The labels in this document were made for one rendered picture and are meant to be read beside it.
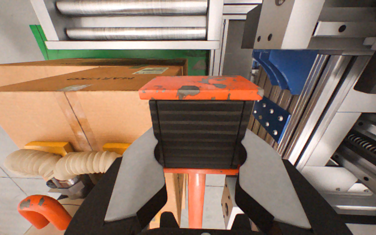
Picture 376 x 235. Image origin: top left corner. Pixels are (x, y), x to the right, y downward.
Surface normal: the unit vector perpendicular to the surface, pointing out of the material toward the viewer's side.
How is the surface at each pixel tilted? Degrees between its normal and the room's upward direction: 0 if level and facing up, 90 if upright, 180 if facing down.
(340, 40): 0
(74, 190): 60
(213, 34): 0
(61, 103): 0
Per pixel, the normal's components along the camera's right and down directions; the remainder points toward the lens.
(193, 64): -0.04, 0.47
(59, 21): 1.00, 0.02
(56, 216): 0.75, 0.30
